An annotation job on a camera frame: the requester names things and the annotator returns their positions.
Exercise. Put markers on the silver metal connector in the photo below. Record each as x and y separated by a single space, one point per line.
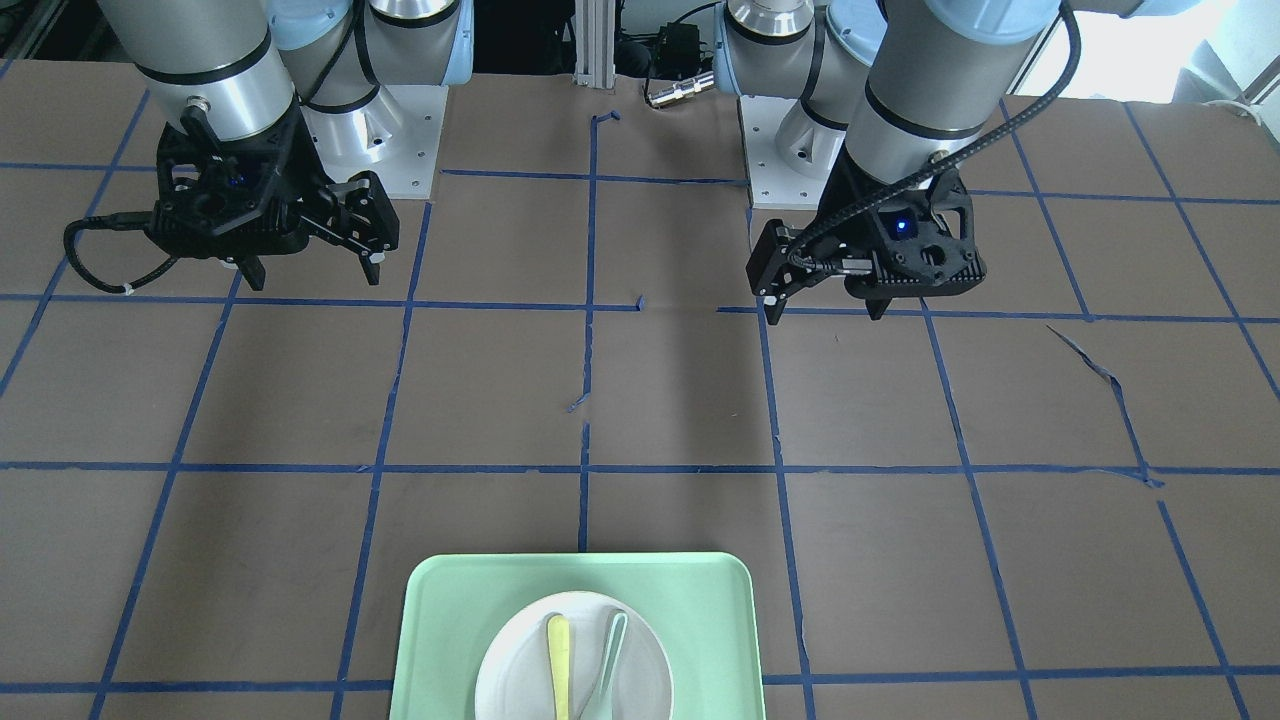
680 91

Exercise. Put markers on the white round plate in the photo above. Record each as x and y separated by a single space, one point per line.
513 681

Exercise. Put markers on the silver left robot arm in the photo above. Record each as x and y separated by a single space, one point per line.
911 85

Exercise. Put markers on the pale green plastic spoon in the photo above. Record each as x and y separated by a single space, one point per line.
600 703

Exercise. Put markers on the yellow plastic fork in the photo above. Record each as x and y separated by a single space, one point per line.
559 648

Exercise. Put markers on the light green plastic tray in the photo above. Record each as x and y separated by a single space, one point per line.
700 604

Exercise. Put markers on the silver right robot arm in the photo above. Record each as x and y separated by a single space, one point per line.
253 60

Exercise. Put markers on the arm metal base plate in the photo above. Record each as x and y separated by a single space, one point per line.
397 136
790 154

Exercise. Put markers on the black power adapter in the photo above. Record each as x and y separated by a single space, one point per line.
678 46

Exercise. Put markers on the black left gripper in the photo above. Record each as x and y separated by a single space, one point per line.
851 196

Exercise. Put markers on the aluminium frame post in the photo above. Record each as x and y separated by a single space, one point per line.
594 38

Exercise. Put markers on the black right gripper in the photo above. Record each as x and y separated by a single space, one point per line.
291 150

